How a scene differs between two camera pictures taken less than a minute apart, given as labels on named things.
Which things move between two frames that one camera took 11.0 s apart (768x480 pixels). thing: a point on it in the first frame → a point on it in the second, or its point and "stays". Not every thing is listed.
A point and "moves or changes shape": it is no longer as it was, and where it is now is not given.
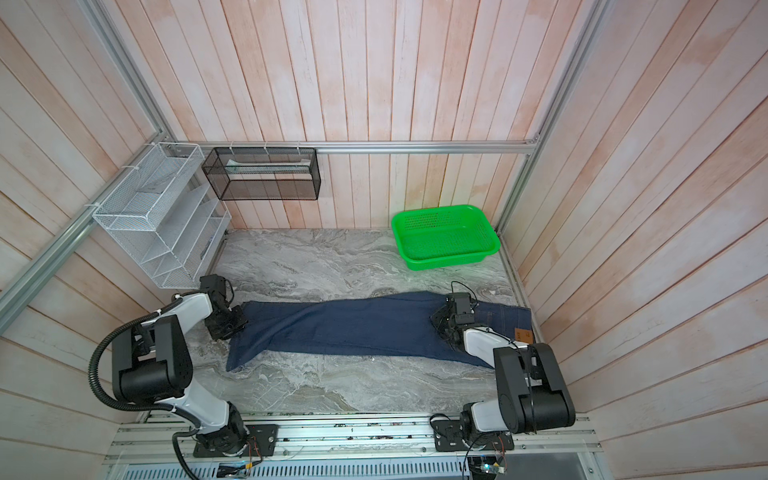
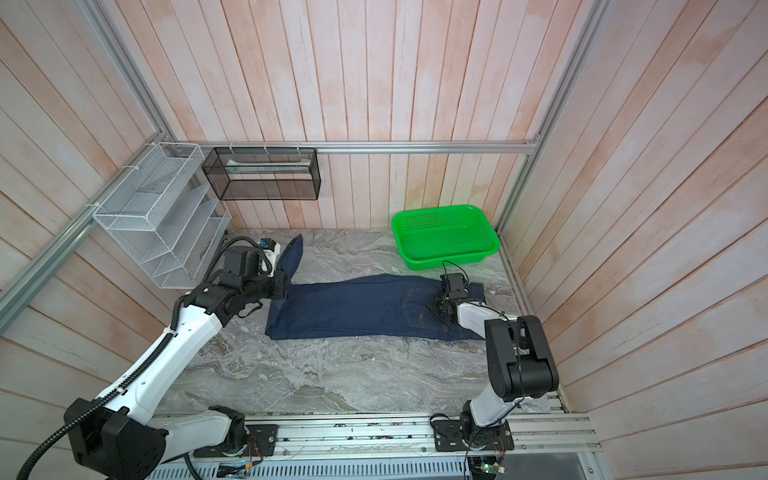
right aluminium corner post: (591, 26) stays
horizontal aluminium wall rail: (355, 147) stays
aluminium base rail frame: (360, 446) stays
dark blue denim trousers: (389, 324) moves or changes shape
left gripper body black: (226, 323) → (267, 287)
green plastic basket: (444, 236) stays
